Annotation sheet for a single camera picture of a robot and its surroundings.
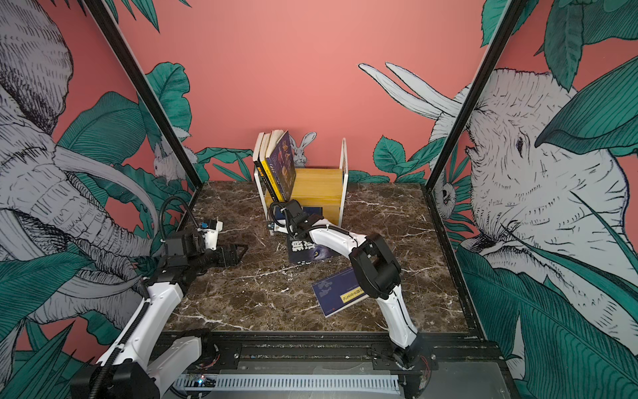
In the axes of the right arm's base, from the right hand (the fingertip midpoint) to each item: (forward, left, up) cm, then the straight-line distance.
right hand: (294, 217), depth 95 cm
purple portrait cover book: (+7, +2, +25) cm, 26 cm away
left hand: (-15, +17, +6) cm, 24 cm away
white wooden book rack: (+8, -10, +6) cm, 15 cm away
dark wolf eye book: (-10, -3, -10) cm, 14 cm away
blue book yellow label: (-10, +2, +16) cm, 19 cm away
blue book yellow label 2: (-25, -17, -10) cm, 32 cm away
